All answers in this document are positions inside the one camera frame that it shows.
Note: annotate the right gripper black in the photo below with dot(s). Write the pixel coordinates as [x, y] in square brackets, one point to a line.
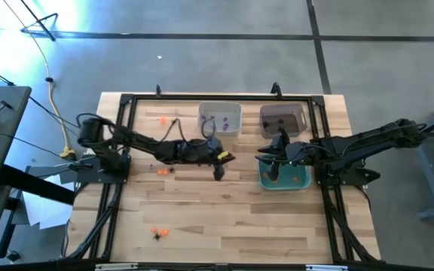
[294, 152]

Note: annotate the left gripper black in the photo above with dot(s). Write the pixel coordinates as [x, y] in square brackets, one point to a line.
[211, 152]

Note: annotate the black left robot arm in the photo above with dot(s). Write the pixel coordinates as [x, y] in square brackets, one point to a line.
[145, 145]

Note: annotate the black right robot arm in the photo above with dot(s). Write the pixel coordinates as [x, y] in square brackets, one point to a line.
[371, 141]

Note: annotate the teal plastic bin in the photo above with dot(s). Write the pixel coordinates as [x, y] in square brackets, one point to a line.
[288, 183]

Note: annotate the grey translucent plastic bin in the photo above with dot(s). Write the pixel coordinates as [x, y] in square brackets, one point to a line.
[292, 113]

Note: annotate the white plastic bin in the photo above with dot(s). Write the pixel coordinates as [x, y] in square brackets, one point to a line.
[219, 109]

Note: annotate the black table clamp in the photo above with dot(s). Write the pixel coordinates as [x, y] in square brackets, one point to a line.
[158, 90]
[276, 90]

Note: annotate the white paper sheets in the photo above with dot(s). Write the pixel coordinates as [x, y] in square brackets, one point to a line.
[47, 211]

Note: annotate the black diagonal beam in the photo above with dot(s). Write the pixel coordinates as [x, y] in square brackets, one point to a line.
[36, 184]

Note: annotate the grey desk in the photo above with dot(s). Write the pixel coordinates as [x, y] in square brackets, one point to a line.
[2, 143]

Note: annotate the black metal stand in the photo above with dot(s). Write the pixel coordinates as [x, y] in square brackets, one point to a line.
[38, 20]

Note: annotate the black caster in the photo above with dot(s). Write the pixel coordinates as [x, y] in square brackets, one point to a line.
[13, 256]

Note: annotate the black aluminium frame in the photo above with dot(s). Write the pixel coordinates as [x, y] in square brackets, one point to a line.
[172, 97]

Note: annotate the silver metal bracket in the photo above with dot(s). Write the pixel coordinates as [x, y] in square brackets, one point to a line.
[326, 267]
[115, 267]

